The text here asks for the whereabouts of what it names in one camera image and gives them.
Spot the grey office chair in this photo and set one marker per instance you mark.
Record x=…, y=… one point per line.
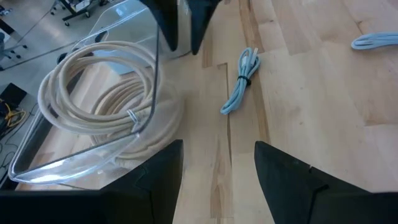
x=9, y=51

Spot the black floor box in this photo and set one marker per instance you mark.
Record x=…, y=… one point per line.
x=12, y=95

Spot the clear plastic bin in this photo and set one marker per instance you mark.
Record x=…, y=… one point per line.
x=77, y=161

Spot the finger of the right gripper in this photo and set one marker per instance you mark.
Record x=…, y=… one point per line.
x=166, y=18
x=199, y=18

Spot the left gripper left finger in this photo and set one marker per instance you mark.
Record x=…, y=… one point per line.
x=124, y=205

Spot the black wheeled cart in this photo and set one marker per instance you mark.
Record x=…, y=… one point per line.
x=76, y=16

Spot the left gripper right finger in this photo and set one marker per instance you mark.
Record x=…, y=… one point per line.
x=311, y=202

